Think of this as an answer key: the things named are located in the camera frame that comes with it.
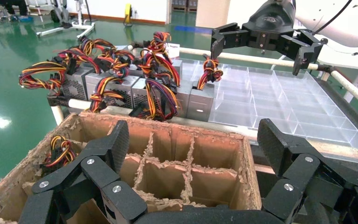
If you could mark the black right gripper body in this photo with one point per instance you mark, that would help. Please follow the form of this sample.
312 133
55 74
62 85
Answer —
270 21

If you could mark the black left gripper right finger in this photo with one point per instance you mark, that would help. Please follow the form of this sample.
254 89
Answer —
302 173

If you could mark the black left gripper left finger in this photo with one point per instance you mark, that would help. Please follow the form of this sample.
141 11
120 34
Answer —
95 173

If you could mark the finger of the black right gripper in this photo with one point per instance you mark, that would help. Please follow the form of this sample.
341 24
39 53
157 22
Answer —
305 49
228 37

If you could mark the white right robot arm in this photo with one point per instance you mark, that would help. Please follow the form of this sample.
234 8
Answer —
352 21

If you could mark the grey power supply units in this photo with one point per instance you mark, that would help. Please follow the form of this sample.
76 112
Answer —
250 57

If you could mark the white table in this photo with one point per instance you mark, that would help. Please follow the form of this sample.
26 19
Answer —
336 57

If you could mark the clear acrylic divider tray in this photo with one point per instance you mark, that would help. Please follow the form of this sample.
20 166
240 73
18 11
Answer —
274 102

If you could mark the brown cardboard box with dividers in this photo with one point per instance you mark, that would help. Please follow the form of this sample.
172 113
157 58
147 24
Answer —
166 139

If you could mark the white metal equipment stand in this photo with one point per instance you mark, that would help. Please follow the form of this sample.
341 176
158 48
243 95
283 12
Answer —
64 28

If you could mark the seated person in dark clothes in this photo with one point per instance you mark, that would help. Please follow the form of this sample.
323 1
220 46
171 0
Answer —
12 6

